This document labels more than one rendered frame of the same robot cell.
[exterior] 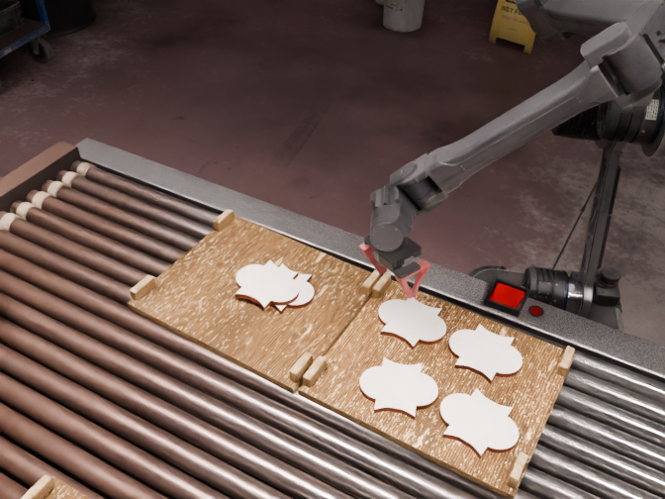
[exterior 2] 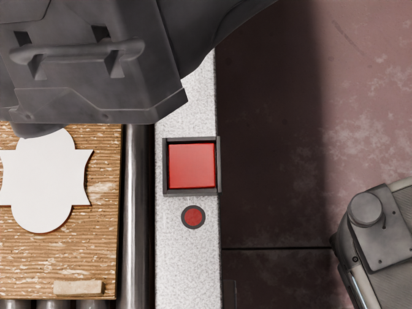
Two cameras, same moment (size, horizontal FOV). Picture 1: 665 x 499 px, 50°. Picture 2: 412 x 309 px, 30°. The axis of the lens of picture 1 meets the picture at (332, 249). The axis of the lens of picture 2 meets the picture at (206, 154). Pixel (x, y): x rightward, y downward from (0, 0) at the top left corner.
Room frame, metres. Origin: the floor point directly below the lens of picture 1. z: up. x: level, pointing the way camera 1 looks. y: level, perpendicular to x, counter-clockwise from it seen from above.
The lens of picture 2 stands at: (0.97, -0.64, 1.87)
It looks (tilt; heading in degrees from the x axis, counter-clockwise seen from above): 72 degrees down; 66
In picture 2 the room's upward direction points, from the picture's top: 5 degrees counter-clockwise
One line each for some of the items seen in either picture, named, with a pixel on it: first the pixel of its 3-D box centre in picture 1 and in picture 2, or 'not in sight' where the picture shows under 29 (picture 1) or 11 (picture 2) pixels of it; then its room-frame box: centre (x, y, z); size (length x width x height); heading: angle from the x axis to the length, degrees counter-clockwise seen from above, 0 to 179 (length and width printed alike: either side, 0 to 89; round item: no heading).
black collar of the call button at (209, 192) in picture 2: (507, 297); (192, 166); (1.07, -0.37, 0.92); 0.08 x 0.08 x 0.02; 62
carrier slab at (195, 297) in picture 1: (258, 292); not in sight; (1.06, 0.15, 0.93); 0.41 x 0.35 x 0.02; 59
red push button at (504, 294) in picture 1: (507, 297); (192, 167); (1.07, -0.37, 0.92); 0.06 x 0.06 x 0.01; 62
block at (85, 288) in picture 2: (566, 360); (79, 288); (0.88, -0.44, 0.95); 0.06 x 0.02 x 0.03; 150
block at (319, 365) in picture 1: (315, 371); not in sight; (0.84, 0.03, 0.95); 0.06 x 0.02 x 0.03; 150
